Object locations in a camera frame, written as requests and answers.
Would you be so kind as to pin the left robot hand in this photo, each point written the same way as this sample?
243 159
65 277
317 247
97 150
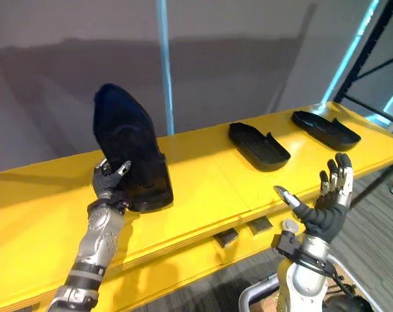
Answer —
106 183

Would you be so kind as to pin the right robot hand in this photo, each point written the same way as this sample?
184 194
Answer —
326 214

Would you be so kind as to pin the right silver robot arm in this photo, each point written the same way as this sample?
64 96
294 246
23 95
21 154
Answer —
306 279

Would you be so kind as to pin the yellow shelf board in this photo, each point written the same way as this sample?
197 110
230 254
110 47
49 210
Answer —
199 182

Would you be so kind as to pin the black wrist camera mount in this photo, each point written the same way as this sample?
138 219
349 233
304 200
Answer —
287 243

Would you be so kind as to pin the silver metal cart frame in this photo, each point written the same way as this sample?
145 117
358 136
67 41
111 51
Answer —
248 292

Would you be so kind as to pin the black metal rack frame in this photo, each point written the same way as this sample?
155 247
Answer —
368 45

